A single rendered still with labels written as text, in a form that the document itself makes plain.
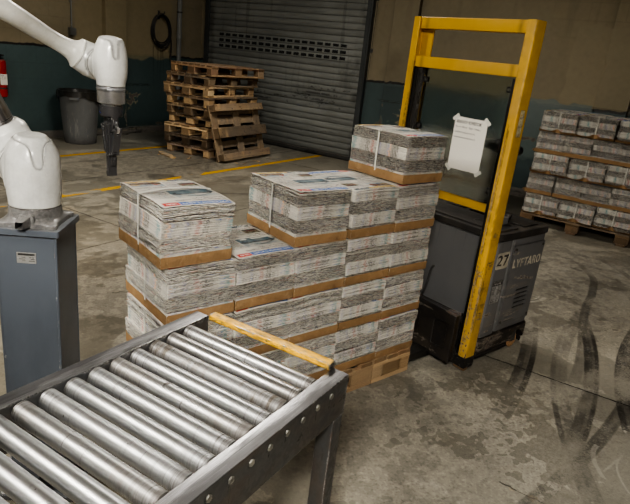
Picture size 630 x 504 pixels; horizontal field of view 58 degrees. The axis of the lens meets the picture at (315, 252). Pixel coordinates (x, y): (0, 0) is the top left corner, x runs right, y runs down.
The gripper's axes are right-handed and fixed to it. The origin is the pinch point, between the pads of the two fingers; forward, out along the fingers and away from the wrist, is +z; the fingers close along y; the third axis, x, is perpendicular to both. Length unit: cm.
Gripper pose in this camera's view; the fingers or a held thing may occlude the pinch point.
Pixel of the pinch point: (111, 165)
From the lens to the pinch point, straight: 209.2
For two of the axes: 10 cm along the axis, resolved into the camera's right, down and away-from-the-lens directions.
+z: -1.1, 9.4, 3.2
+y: -6.3, -3.1, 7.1
